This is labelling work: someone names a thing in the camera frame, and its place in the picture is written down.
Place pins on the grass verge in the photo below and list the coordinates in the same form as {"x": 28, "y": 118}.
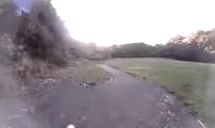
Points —
{"x": 90, "y": 71}

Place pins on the grey asphalt path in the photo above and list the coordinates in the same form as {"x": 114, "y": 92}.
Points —
{"x": 105, "y": 103}

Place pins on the distant row of trees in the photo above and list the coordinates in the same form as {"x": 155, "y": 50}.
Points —
{"x": 168, "y": 50}

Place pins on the robot's own part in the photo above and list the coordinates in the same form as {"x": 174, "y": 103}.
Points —
{"x": 70, "y": 126}

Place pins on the grass field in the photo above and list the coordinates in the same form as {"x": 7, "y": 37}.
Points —
{"x": 181, "y": 76}

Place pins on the wood of dark trees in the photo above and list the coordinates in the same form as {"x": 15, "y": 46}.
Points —
{"x": 35, "y": 33}

